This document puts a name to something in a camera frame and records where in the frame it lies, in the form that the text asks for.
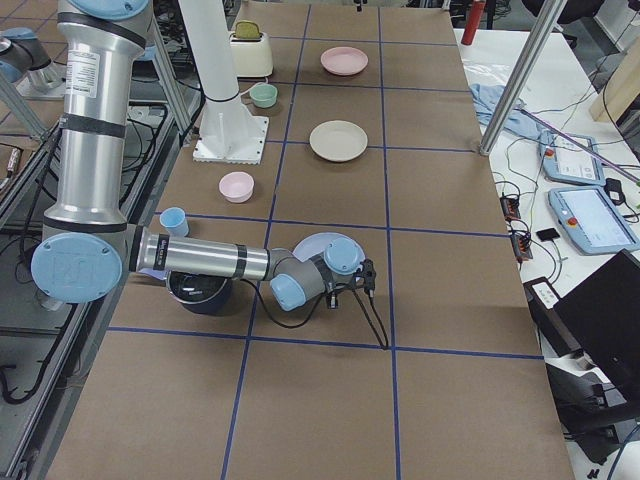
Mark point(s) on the green bowl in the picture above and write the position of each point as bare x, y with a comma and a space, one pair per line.
263, 95

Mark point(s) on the red bottle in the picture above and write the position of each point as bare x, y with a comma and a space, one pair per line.
473, 21

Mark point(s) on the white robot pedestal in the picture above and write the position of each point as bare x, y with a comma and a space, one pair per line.
228, 132

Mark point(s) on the pink bowl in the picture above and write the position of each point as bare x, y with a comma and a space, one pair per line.
236, 187

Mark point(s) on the light blue cup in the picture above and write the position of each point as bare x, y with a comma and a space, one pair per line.
175, 222

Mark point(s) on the far teach pendant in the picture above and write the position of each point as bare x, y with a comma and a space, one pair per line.
563, 161

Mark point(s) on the blue plate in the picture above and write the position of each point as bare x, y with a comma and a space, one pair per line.
310, 246

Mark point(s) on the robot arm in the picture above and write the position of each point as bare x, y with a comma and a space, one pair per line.
24, 56
87, 242

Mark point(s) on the aluminium frame post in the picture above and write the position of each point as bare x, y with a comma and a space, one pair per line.
536, 40

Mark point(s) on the black monitor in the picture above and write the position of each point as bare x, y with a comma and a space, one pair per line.
599, 317

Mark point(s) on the cream plate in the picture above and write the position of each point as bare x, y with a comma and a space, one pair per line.
338, 141

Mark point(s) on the near teach pendant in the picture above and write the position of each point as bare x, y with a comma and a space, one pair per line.
591, 220

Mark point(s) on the dark blue pot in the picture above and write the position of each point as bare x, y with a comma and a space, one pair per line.
199, 293

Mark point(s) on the cream toaster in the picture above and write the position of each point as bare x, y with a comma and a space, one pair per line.
252, 59

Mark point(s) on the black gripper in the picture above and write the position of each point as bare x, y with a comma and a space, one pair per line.
332, 301

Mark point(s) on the pink plate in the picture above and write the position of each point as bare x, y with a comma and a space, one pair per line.
344, 61

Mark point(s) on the teach pendant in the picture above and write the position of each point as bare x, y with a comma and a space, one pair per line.
591, 220
563, 161

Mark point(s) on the bread slice in toaster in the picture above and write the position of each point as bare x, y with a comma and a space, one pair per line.
247, 31

